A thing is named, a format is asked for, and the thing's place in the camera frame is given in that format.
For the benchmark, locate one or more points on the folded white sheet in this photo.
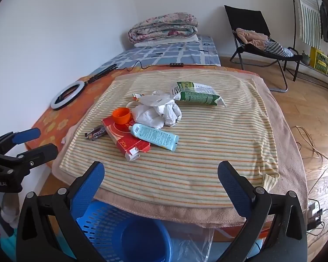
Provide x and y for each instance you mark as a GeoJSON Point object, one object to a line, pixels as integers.
{"type": "Point", "coordinates": [180, 40]}

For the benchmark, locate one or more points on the teal cloth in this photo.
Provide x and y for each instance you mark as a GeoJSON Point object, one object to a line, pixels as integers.
{"type": "Point", "coordinates": [8, 248]}

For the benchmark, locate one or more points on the black folding chair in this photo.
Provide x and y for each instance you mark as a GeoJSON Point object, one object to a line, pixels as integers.
{"type": "Point", "coordinates": [246, 19]}

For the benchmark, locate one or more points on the green and white carton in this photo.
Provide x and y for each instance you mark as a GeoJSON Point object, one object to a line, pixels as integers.
{"type": "Point", "coordinates": [196, 97]}

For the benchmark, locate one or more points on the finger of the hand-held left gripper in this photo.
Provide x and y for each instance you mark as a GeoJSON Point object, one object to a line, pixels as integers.
{"type": "Point", "coordinates": [41, 152]}
{"type": "Point", "coordinates": [27, 136]}

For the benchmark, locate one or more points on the orange plastic cap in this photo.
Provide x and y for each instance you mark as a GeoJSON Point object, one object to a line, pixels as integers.
{"type": "Point", "coordinates": [120, 116]}

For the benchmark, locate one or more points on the light blue tube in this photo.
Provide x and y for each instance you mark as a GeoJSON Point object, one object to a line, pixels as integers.
{"type": "Point", "coordinates": [153, 136]}

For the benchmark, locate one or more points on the green striped hanging towel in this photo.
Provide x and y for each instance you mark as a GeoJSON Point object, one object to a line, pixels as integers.
{"type": "Point", "coordinates": [308, 19]}

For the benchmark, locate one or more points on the beige blanket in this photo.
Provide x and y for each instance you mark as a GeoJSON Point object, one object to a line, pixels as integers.
{"type": "Point", "coordinates": [284, 131]}

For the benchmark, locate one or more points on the blue plastic basket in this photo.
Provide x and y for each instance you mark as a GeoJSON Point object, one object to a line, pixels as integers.
{"type": "Point", "coordinates": [98, 223]}

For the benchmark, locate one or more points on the black power adapter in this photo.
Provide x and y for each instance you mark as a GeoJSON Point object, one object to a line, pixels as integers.
{"type": "Point", "coordinates": [315, 222]}

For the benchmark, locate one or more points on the black metal clothes rack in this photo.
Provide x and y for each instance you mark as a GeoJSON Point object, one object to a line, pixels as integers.
{"type": "Point", "coordinates": [294, 32]}

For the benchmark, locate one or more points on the dark snack bar wrapper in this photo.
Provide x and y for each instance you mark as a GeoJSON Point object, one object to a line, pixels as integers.
{"type": "Point", "coordinates": [97, 133]}

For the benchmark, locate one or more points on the person's left hand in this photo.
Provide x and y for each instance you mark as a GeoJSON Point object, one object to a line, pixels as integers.
{"type": "Point", "coordinates": [11, 210]}

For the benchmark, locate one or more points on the white plastic bag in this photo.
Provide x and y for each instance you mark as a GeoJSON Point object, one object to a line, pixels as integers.
{"type": "Point", "coordinates": [153, 114]}

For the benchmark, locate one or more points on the folded floral quilt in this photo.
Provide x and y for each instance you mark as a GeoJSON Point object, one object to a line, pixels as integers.
{"type": "Point", "coordinates": [164, 27]}

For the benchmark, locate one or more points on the white power strip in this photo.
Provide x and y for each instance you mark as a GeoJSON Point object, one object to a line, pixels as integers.
{"type": "Point", "coordinates": [313, 207]}

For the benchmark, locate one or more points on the black tripod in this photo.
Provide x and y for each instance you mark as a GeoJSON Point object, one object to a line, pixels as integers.
{"type": "Point", "coordinates": [103, 71]}

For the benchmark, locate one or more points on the striped garment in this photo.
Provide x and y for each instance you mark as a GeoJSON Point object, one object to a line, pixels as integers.
{"type": "Point", "coordinates": [278, 49]}

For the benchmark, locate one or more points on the yellow box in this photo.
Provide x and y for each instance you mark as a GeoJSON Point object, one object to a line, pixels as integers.
{"type": "Point", "coordinates": [318, 60]}

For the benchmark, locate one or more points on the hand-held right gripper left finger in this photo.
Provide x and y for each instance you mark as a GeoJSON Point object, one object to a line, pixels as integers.
{"type": "Point", "coordinates": [90, 185]}

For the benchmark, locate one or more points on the small orange and white packet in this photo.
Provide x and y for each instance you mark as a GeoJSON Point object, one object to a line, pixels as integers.
{"type": "Point", "coordinates": [138, 96]}

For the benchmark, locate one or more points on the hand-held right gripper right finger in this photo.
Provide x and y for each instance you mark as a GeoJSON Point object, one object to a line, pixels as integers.
{"type": "Point", "coordinates": [232, 185]}

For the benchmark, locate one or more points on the red cardboard box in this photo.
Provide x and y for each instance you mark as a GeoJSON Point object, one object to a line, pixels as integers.
{"type": "Point", "coordinates": [117, 135]}

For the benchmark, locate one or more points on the striped cream towel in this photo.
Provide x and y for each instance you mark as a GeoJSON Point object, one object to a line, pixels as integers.
{"type": "Point", "coordinates": [194, 152]}

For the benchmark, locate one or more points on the clear plastic bag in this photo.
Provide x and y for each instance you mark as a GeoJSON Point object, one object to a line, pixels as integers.
{"type": "Point", "coordinates": [209, 240]}

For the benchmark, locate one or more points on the blue checked bed sheet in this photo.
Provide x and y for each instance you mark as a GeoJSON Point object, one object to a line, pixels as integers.
{"type": "Point", "coordinates": [166, 54]}

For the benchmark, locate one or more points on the peach clothes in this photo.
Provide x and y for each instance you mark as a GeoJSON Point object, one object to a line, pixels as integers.
{"type": "Point", "coordinates": [251, 36]}

